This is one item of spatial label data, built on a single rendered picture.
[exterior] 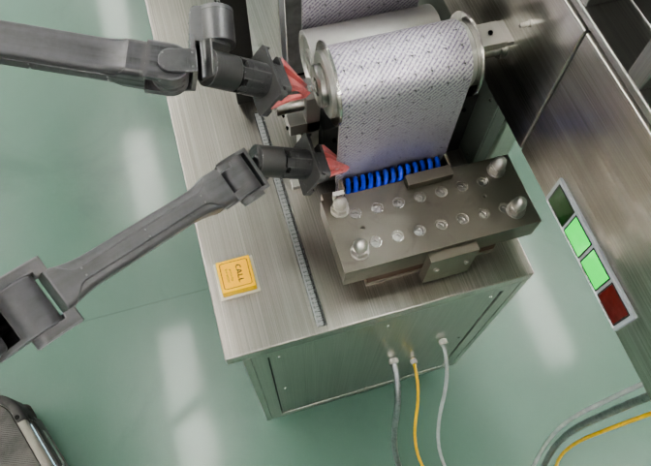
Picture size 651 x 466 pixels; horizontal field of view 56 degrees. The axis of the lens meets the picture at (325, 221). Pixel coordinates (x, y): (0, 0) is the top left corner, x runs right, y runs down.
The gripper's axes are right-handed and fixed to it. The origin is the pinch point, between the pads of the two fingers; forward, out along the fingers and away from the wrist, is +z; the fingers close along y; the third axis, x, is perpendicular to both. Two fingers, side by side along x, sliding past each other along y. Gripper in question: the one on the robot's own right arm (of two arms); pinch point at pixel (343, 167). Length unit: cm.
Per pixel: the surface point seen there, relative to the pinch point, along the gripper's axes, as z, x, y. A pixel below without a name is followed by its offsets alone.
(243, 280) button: -13.8, -24.4, 11.8
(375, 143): 1.9, 8.2, 0.3
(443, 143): 17.8, 10.4, 0.3
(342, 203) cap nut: -2.6, -1.0, 7.8
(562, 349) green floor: 119, -55, 30
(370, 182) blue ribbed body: 5.4, -0.1, 3.2
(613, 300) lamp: 20, 26, 42
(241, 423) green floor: 21, -111, 23
